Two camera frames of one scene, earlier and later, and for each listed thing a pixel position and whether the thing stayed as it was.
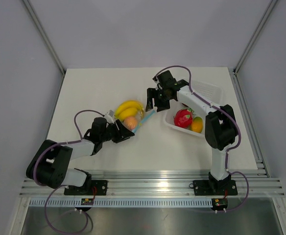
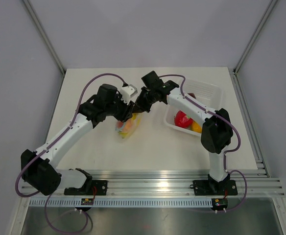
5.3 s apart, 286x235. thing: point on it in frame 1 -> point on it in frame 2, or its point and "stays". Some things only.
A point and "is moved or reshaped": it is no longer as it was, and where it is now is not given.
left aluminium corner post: (48, 40) stays
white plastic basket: (206, 91) stays
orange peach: (131, 123) stays
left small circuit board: (87, 201) stays
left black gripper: (122, 133) -> (127, 111)
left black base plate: (93, 187) stays
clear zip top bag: (132, 114) is moved or reshaped
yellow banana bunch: (128, 109) is moved or reshaped
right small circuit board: (219, 203) stays
